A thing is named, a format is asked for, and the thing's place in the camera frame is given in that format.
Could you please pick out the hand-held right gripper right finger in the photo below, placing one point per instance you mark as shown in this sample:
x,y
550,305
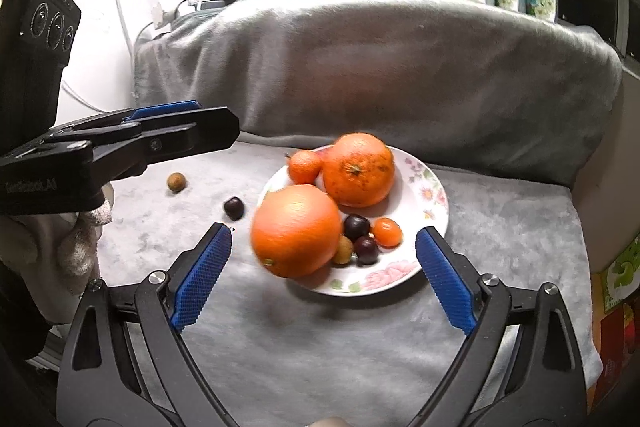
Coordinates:
x,y
445,277

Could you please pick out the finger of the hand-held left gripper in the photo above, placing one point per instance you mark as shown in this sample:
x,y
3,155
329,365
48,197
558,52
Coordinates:
x,y
200,132
165,109

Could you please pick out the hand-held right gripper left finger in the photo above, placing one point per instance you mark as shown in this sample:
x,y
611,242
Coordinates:
x,y
205,277

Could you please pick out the small brown longan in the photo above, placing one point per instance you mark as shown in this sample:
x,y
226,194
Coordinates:
x,y
176,182
342,253

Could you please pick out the white floral plate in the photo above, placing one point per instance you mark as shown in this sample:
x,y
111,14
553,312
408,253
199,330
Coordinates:
x,y
417,217

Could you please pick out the small mandarin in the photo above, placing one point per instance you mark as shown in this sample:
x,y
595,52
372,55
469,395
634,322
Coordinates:
x,y
387,232

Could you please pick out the dark plum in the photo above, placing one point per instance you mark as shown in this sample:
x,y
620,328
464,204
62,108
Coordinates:
x,y
356,227
366,251
233,208

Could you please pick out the large smooth orange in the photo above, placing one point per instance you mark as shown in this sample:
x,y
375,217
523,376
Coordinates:
x,y
295,232

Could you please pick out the mandarin with stem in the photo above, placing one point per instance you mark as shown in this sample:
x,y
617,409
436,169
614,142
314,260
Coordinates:
x,y
305,167

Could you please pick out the large orange with stem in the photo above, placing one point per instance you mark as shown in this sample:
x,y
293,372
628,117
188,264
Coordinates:
x,y
357,177

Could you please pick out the person's left hand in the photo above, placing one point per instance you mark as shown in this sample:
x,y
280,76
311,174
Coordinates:
x,y
60,252

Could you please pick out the green printed snack box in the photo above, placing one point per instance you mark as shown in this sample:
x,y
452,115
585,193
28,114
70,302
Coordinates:
x,y
625,277

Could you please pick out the beige cardboard panel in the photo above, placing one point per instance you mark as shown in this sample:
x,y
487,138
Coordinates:
x,y
597,167

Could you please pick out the red printed box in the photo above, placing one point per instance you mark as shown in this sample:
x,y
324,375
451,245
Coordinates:
x,y
617,352

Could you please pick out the grey fleece blanket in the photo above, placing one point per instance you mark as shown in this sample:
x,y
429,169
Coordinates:
x,y
400,82

